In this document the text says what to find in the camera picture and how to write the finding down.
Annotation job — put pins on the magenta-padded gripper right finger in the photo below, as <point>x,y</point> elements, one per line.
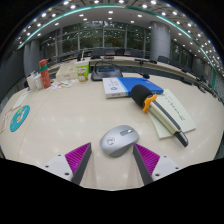
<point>146,158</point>

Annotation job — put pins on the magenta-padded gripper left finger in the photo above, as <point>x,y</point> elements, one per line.
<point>77,156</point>

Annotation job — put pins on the silver grey computer mouse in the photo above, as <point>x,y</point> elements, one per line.
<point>119,140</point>

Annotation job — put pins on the round teal cartoon mouse pad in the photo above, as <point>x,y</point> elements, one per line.
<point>19,118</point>

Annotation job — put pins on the pale green booklet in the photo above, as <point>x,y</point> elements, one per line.
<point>178,111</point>

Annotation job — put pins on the blue and white book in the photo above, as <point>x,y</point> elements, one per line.
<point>133,86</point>

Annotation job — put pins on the colourful sticker sheet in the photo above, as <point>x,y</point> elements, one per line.
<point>61,84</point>

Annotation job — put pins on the white lidded mug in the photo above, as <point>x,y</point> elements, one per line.
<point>38,81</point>

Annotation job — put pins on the green printed paper cup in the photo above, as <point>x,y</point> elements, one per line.
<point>82,71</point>

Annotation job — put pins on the white cardboard box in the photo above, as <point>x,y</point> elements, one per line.
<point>66,71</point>

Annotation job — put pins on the red bottle with green band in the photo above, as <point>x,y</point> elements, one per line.
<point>44,75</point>

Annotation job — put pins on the black gooseneck microphone console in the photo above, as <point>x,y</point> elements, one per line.
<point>106,72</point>

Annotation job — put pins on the long curved conference desk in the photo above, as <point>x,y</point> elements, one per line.
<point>131,62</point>

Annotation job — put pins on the group of dark office chairs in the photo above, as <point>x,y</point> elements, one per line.
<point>163,59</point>

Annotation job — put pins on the group of ceiling lights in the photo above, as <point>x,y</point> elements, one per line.
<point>72,6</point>

